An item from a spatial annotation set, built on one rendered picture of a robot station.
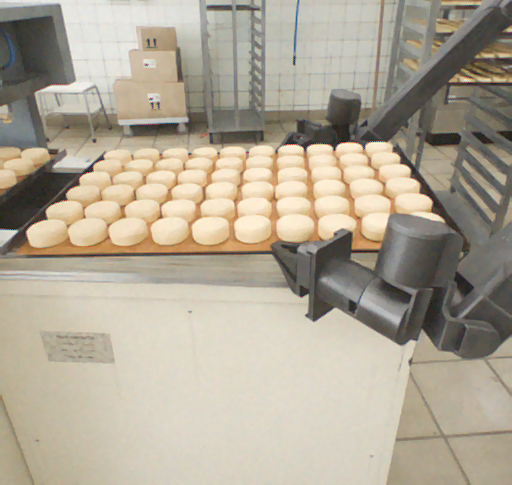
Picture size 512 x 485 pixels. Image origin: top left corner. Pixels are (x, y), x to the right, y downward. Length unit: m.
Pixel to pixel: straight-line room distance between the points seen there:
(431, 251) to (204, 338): 0.40
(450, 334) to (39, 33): 0.97
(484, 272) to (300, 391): 0.40
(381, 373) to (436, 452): 0.83
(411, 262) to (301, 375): 0.37
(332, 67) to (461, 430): 3.75
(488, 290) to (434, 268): 0.06
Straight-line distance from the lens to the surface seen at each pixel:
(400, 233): 0.44
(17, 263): 0.75
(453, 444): 1.62
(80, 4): 4.69
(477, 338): 0.49
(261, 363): 0.75
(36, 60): 1.15
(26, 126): 1.22
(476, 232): 2.46
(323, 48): 4.71
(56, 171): 1.00
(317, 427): 0.86
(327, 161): 0.82
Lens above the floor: 1.22
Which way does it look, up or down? 29 degrees down
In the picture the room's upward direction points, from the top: straight up
